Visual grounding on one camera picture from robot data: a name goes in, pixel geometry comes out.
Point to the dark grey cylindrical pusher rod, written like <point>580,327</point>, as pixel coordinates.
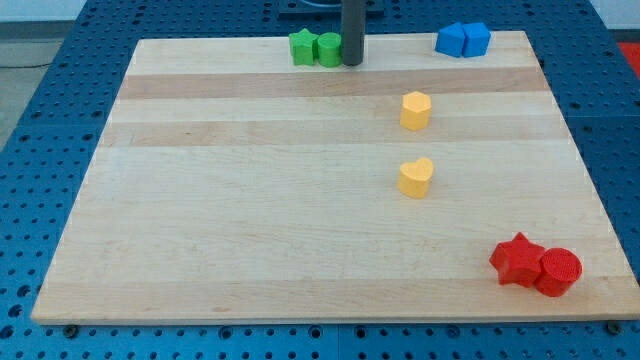
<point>352,31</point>

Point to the green star block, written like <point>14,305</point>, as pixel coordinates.
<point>303,47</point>

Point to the yellow hexagon block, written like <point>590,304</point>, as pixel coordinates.
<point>415,111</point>

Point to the red star block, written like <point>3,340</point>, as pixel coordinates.
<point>517,261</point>

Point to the green cylinder block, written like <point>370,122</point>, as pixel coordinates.
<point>329,47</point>

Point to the blue triangular block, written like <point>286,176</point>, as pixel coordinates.
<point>451,40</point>

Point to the blue cube block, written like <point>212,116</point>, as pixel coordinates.
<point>477,39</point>

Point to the yellow heart block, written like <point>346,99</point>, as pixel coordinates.
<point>415,178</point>

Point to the light wooden board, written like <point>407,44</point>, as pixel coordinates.
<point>230,186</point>

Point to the red cylinder block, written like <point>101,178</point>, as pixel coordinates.
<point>560,269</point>

